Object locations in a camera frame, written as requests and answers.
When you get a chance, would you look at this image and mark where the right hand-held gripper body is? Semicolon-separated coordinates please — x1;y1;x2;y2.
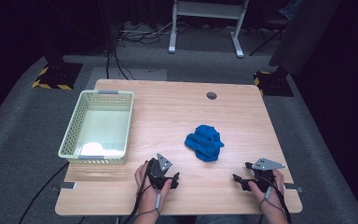
249;158;286;192

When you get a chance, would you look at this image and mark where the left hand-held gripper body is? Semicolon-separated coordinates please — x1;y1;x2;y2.
147;152;174;190

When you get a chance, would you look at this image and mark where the blue printed T-shirt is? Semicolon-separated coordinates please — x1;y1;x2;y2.
184;124;226;163

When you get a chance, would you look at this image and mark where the pale green plastic basket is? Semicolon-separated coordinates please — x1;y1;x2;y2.
58;90;135;165

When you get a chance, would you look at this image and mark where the person's right hand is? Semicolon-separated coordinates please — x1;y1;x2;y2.
247;170;285;214

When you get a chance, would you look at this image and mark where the person's left hand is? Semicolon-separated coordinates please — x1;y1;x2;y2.
133;161;173;216

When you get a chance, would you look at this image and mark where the black tripod stand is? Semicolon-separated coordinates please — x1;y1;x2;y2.
245;18;288;58

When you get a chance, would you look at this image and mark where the grey panel on stand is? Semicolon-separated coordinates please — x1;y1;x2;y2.
268;0;343;77

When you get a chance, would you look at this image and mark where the grey right wrist lanyard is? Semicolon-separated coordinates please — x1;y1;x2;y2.
258;186;283;213

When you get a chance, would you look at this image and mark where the grey wrist lanyard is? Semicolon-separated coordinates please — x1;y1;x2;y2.
258;186;283;213
136;191;162;217

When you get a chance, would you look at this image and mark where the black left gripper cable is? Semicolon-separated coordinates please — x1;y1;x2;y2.
130;160;154;224

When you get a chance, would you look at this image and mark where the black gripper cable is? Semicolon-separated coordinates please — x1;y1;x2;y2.
130;160;154;224
260;175;293;224

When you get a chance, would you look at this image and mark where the grey left wrist lanyard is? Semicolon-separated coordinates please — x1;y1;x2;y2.
136;191;162;217

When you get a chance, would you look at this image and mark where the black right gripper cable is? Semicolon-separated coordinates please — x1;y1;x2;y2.
260;175;293;224

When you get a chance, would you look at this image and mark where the grey metal table bracket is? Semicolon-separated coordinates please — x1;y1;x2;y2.
283;183;306;193
51;181;77;191

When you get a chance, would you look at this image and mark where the black yellow striped base plate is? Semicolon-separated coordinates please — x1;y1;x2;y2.
253;70;295;98
31;62;84;91

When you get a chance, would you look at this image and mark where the black floor cable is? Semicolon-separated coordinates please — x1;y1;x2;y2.
18;161;71;224

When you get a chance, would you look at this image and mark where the bundle of floor cables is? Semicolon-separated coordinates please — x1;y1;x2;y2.
117;19;176;47

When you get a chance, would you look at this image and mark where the white metal desk frame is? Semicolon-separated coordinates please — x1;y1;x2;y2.
167;0;250;59

